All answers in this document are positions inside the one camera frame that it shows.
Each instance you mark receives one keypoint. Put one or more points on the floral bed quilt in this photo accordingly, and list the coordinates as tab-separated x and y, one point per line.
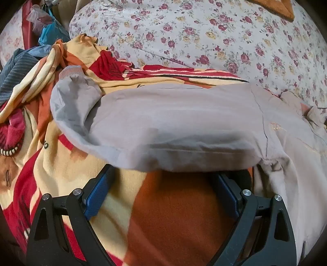
235	36

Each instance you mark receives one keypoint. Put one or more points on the blue grey striped garment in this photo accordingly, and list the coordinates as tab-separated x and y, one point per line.
21	62

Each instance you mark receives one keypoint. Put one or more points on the dark red bag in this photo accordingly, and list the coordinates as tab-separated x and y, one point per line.
30	39

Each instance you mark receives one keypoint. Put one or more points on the light grey jacket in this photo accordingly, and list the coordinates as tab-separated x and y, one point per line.
186	128

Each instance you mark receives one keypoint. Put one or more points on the brown orange cushion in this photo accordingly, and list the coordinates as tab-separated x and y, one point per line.
282	8

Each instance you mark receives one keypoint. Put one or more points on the teal plastic bag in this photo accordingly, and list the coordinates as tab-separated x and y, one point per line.
52	32

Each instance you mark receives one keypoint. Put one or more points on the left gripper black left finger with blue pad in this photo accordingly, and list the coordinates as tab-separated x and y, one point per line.
48	243

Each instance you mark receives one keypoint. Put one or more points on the orange red yellow blanket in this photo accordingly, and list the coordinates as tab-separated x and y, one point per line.
159	218

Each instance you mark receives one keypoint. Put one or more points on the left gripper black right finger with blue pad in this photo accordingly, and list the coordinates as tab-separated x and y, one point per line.
262	233

